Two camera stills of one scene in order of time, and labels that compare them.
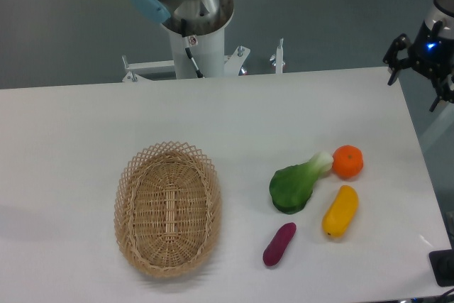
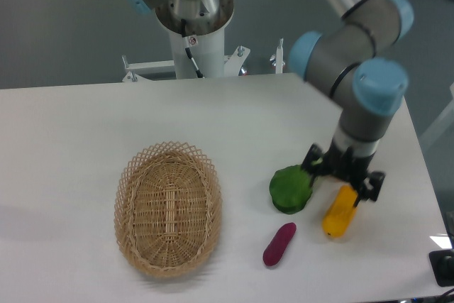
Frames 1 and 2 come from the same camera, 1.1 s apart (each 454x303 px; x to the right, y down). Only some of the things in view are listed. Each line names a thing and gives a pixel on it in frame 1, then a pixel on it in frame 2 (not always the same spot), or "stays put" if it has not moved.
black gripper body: [433, 50] → [351, 167]
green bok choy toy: [291, 187] stays put
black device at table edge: [443, 265] stays put
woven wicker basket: [168, 207] stays put
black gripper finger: [391, 59] → [313, 162]
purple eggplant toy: [277, 246] stays put
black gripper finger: [435, 104] → [371, 188]
